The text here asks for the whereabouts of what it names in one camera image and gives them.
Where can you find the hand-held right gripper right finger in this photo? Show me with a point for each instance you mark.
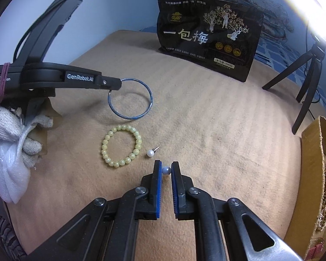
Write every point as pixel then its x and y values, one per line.
pixel 175 193

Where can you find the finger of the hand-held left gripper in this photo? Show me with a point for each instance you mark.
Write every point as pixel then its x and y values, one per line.
pixel 111 83

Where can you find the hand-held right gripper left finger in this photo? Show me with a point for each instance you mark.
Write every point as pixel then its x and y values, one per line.
pixel 158 193

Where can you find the pearl earring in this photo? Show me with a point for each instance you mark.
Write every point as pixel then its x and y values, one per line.
pixel 151 152
pixel 167 171

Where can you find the metal bangle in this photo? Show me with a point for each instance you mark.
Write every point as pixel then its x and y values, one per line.
pixel 149 93

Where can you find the cardboard box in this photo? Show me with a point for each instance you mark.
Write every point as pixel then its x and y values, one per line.
pixel 309 146

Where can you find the person's left hand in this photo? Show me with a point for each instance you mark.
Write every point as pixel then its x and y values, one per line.
pixel 2 125

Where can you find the red rubber band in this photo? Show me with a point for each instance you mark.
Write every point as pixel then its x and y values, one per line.
pixel 4 78

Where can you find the tan blanket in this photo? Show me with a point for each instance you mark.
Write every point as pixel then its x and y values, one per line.
pixel 206 119

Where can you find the white plastic wrap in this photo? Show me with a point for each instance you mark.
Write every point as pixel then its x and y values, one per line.
pixel 8 171

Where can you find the black snack bag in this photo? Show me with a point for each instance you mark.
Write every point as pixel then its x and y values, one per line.
pixel 201 38

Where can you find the black tripod stand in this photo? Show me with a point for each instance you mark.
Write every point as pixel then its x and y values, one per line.
pixel 307 98

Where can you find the person's patterned clothing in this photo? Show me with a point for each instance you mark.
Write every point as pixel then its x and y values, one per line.
pixel 1 236

